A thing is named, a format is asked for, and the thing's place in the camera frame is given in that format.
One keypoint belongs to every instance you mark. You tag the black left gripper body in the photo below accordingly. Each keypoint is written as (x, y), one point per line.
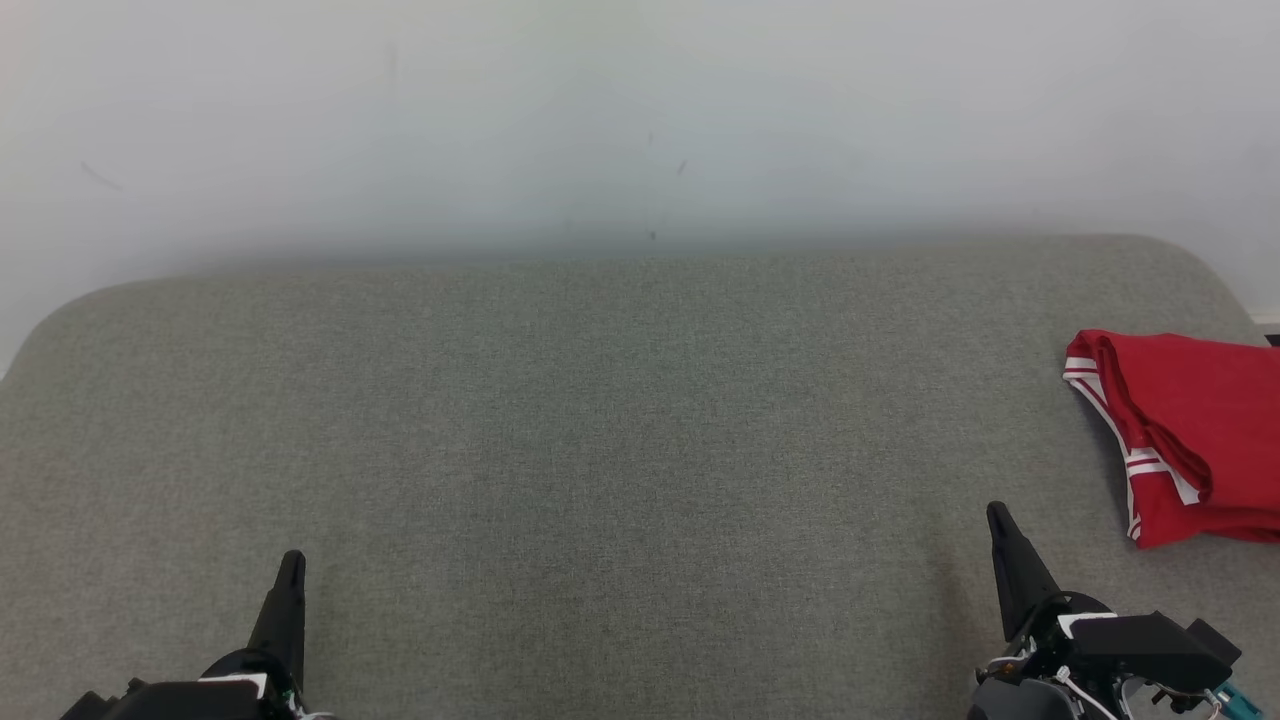
(200, 700)

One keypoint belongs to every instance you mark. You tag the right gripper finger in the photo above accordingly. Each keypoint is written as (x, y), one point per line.
(1020, 575)

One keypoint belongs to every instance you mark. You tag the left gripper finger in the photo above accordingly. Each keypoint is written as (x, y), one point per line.
(283, 620)

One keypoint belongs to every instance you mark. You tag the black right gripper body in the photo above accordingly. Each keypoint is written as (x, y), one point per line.
(1130, 650)

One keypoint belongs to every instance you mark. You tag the red jersey with black lettering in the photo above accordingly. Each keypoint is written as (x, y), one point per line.
(1200, 400)

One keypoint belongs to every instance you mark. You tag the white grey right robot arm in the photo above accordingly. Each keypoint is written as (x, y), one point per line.
(1010, 700)

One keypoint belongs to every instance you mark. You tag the grey fabric sofa seat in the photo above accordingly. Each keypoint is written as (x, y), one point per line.
(600, 450)

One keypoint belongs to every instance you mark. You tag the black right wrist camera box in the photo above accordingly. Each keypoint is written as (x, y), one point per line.
(1215, 645)

